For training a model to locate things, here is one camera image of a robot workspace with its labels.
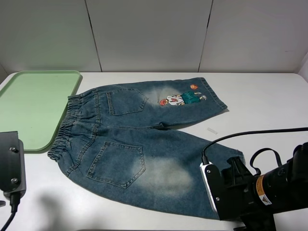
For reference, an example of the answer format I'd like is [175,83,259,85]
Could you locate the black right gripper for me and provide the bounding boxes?
[220,156,276,231]

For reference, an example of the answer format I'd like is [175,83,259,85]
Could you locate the children's blue denim shorts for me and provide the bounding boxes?
[48,77,243,219]

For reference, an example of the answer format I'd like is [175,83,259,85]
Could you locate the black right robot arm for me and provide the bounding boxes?
[217,143,308,231]

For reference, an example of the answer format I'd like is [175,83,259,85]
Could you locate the green plastic tray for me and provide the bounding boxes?
[0,71,82,152]

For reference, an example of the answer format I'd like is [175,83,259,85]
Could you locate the clear tape strip right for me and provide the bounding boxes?
[207,128,218,134]

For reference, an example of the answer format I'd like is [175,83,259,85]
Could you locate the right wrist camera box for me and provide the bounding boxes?
[200,162,229,220]

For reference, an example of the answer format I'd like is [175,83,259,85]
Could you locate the right camera black cable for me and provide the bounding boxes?
[202,128,308,166]

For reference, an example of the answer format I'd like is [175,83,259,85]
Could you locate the camera black cable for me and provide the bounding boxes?
[202,128,308,166]
[0,192,21,231]

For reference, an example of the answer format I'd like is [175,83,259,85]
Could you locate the left camera black cable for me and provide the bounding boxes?
[0,192,21,231]

